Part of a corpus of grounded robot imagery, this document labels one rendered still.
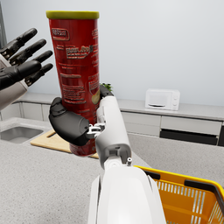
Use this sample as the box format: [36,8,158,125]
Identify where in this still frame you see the red potato chip can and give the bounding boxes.
[45,10,102,158]

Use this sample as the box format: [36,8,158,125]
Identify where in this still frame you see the yellow slatted basket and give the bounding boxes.
[134,164,224,224]

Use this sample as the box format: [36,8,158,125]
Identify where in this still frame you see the green potted plant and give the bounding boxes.
[101,82,114,93]

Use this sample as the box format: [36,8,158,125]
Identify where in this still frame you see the white microwave oven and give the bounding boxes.
[144,87,181,112]

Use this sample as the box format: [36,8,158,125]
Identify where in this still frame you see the white base cabinets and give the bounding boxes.
[0,92,224,147]

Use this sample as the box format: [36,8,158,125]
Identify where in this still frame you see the wooden cutting board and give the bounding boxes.
[30,128,100,160]

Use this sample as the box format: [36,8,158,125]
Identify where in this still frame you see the steel kitchen sink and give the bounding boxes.
[0,125,45,144]

